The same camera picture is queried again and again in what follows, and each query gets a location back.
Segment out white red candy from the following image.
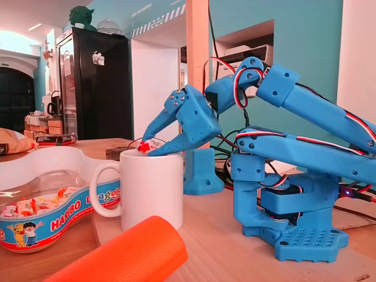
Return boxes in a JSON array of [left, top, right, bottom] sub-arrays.
[[0, 205, 17, 219], [137, 140, 161, 154]]

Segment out brown paper bag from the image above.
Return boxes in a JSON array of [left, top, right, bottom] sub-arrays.
[[0, 127, 39, 156]]

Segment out orange foam roll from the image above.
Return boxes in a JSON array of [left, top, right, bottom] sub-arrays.
[[42, 215, 189, 282]]

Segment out dark arched doorway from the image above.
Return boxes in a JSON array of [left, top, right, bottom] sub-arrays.
[[0, 66, 36, 133]]

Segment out blue 3D-printed post mount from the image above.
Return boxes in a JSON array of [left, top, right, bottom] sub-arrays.
[[183, 147, 226, 196]]

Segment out white orange wrapped candy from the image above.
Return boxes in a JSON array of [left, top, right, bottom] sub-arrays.
[[16, 198, 39, 217]]

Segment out white wall board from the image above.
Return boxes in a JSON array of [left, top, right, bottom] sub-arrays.
[[336, 0, 376, 126]]

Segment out red black flat packet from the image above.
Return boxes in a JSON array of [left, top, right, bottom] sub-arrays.
[[34, 132, 78, 146]]

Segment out white power strip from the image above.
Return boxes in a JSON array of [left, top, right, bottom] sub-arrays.
[[266, 160, 296, 174]]

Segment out white yellow wrapped candy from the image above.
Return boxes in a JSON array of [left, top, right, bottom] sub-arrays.
[[48, 187, 79, 206]]

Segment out green Yoda figure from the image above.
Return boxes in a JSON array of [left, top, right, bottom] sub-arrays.
[[69, 5, 97, 32]]

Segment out stacked cardboard boxes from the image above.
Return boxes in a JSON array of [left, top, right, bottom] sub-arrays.
[[23, 110, 64, 139]]

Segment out red controller board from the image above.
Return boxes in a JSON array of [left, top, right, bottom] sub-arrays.
[[337, 183, 376, 204]]

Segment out perforated metal box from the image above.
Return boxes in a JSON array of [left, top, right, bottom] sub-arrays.
[[105, 145, 135, 162]]

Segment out wooden post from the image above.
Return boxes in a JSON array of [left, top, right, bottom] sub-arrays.
[[185, 0, 211, 92]]

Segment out brown cardboard sheet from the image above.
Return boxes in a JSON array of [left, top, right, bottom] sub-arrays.
[[331, 197, 376, 231]]

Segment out black glass-door fridge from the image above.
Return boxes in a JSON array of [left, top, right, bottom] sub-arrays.
[[55, 26, 133, 141]]

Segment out black kettle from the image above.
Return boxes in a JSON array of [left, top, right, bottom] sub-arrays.
[[46, 90, 62, 117]]

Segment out white ceramic mug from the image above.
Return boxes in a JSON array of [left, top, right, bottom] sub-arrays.
[[89, 148, 185, 233]]

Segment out light wooden base board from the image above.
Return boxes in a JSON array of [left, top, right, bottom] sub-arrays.
[[90, 176, 376, 282]]

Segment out clear plastic Haribo candy tub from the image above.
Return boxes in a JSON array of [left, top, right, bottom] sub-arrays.
[[0, 146, 124, 254]]

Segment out clear glass dome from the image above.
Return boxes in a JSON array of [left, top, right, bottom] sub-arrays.
[[96, 19, 122, 35]]

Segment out white grey printer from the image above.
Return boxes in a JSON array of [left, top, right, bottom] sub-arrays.
[[216, 43, 274, 98]]

